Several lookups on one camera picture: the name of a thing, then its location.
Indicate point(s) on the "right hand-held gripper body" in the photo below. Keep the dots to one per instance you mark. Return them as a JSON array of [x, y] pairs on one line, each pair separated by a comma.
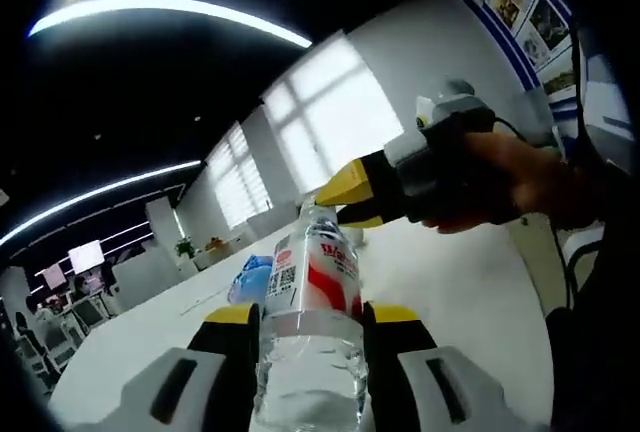
[[445, 112]]

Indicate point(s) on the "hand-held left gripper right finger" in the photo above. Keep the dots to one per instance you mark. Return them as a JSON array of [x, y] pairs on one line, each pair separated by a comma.
[[400, 382]]

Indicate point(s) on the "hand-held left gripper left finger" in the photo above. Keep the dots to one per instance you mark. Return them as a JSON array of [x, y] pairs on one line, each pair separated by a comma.
[[200, 382]]

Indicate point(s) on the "clear water bottle item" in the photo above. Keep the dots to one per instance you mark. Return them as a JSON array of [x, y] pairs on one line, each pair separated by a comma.
[[310, 352]]

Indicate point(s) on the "clear bag with blue pad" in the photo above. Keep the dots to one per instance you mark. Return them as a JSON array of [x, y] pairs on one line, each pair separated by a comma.
[[245, 289]]

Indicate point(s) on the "person's right hand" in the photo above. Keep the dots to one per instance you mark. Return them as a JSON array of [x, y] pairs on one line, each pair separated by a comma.
[[515, 182]]

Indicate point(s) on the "large window with blinds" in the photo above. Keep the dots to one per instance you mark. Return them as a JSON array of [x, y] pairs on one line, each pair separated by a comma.
[[335, 107]]

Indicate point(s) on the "white table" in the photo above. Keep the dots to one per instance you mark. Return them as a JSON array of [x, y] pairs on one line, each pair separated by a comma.
[[450, 277]]

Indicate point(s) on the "narrow window with blinds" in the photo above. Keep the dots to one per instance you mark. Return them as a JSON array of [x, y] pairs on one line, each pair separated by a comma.
[[240, 177]]

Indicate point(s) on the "white cabinet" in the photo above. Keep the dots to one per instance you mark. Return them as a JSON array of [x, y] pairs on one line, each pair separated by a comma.
[[215, 256]]

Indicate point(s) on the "white mesh office chair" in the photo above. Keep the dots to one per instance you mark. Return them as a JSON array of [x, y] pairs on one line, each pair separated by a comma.
[[89, 316], [59, 344]]

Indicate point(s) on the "potted plant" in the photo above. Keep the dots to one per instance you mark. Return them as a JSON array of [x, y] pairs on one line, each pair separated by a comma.
[[185, 248]]

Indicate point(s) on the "orange item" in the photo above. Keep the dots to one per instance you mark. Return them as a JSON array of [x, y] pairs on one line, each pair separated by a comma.
[[216, 242]]

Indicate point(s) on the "white pillar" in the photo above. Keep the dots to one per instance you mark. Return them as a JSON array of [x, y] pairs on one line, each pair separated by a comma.
[[164, 224]]

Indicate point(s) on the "white machine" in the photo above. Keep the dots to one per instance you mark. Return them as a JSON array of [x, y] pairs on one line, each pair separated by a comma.
[[607, 102]]

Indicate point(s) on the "white monitor screen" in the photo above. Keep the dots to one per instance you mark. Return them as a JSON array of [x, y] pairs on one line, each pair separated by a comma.
[[85, 254]]

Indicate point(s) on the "pink monitor screen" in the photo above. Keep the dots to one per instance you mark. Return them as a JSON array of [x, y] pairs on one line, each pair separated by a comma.
[[53, 277]]

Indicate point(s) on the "person's black shirt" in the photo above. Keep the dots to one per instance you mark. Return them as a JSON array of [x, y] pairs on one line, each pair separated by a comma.
[[600, 352]]

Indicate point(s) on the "curved ceiling light strip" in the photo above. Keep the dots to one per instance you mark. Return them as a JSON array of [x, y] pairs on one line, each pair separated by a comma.
[[100, 192]]

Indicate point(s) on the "long ceiling light strip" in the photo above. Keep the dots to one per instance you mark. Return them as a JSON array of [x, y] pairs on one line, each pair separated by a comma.
[[175, 7]]

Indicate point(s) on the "wall poster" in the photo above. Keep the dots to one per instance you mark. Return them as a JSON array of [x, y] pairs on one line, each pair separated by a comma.
[[515, 7]]

